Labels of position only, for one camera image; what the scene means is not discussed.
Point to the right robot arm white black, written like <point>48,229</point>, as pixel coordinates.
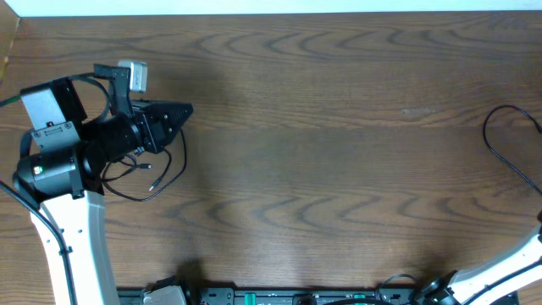
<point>509,271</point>

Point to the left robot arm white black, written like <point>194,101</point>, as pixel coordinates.
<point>80,129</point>

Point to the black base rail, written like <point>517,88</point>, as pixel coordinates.
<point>399,289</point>

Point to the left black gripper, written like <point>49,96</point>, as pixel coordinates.
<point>155,118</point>

